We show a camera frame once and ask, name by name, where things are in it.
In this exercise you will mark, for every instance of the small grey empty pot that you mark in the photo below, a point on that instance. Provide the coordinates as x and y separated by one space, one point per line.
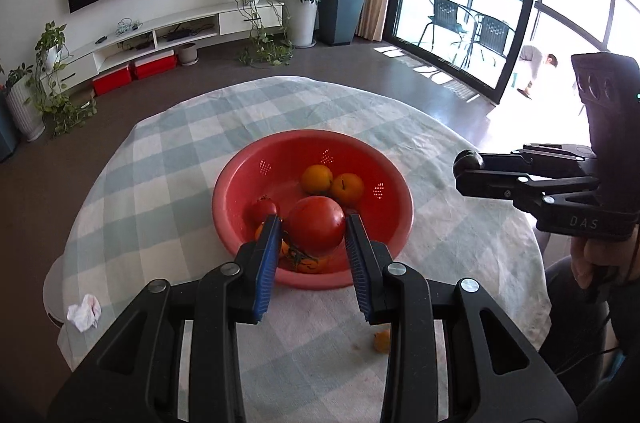
188 53

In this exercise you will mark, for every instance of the black set-top box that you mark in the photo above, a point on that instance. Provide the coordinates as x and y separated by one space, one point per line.
177 35

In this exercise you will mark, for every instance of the small red tomato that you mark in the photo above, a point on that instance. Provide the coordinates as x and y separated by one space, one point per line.
263 209

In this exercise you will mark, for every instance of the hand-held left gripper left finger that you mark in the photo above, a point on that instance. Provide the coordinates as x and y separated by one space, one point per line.
270 263

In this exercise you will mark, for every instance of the red plastic basin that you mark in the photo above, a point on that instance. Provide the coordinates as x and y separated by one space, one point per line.
240 183

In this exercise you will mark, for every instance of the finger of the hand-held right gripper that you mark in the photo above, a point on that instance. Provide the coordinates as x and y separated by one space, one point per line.
545 158
500 183

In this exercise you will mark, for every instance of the person's right forearm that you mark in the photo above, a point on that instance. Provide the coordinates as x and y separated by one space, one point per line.
627 328

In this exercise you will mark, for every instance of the small orange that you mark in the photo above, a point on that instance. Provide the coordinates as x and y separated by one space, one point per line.
347 189
316 178

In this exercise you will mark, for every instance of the glass balcony door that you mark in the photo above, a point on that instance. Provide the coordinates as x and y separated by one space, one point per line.
520 3

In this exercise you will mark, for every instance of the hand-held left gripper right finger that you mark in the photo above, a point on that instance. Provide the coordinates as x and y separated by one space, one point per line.
357 263

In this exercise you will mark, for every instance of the small orange fruit piece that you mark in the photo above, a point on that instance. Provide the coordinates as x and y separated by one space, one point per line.
382 341

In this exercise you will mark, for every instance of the bushy plant in white pot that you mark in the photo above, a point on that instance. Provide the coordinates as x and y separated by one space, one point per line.
301 13

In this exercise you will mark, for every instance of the red storage box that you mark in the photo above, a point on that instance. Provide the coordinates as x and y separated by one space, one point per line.
155 64
112 80

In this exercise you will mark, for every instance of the person's right hand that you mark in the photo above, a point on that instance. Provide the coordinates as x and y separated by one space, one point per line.
595 259

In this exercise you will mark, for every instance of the black balcony chair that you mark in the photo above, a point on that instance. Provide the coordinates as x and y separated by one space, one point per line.
442 20
490 38

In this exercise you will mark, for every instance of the checked green white tablecloth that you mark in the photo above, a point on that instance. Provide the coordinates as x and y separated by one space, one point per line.
175 153

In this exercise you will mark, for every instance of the large red tomato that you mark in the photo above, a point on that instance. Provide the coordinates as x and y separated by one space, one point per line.
315 225

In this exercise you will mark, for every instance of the white television cabinet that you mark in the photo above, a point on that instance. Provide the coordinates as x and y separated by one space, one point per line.
235 18

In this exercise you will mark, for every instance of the crumpled white tissue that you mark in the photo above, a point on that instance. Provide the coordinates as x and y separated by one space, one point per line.
84 311

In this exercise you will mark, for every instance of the plant in white ribbed pot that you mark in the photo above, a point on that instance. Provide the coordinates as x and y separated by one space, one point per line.
22 108

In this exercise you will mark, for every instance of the tall plant in blue pot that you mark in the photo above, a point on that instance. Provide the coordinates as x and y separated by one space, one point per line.
5 138

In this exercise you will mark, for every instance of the dark purple plum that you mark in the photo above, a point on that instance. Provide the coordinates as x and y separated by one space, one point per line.
468 160

